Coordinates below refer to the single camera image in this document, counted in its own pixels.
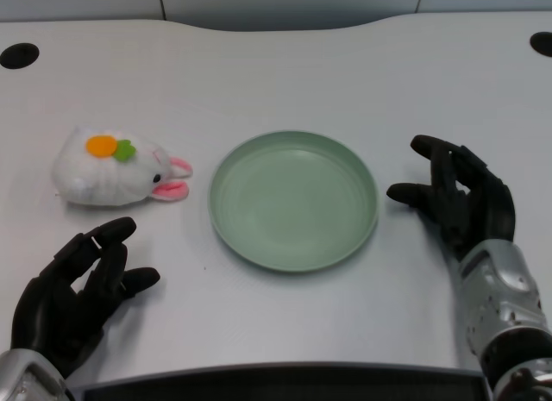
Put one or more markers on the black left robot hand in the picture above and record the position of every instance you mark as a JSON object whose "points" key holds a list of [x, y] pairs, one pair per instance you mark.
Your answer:
{"points": [[56, 306]]}

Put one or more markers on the green round plate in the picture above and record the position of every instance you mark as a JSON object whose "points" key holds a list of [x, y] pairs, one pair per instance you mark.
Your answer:
{"points": [[293, 211]]}

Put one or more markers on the white rabbit plush doll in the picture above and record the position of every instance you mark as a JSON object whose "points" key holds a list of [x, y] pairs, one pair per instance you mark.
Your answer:
{"points": [[99, 177]]}

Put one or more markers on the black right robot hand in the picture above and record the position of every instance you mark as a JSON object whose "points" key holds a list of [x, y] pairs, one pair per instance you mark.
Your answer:
{"points": [[478, 207]]}

